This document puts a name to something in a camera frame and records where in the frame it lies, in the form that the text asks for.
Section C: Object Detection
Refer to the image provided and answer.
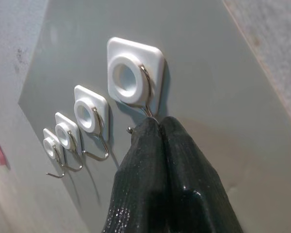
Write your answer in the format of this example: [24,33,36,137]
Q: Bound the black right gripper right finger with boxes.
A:
[160,116,244,233]

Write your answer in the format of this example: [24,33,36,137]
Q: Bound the white square adhesive wall hook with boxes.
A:
[54,112,84,173]
[42,128,65,179]
[73,84,111,162]
[107,36,166,134]

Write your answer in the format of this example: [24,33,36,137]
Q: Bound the grey wall panel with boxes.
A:
[17,0,291,233]

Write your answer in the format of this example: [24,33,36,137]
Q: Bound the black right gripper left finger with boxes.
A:
[103,117,172,233]

